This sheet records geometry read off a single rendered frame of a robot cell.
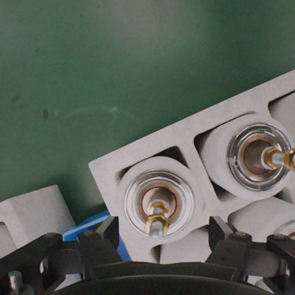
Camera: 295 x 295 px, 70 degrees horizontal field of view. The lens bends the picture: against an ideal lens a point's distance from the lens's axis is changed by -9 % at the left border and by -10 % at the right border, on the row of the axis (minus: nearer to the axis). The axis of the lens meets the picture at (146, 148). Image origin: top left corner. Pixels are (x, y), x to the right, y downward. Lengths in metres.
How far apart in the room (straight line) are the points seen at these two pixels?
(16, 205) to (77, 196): 0.17
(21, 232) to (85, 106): 0.29
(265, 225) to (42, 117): 0.49
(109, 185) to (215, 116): 0.17
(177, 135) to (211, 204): 0.10
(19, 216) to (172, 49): 0.45
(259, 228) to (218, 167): 0.09
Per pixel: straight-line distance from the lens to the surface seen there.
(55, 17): 0.65
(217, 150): 0.25
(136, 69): 0.53
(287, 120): 0.33
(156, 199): 0.22
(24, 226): 0.41
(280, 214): 0.29
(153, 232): 0.16
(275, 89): 0.36
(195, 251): 0.29
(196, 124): 0.32
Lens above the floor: 0.49
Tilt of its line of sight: 86 degrees down
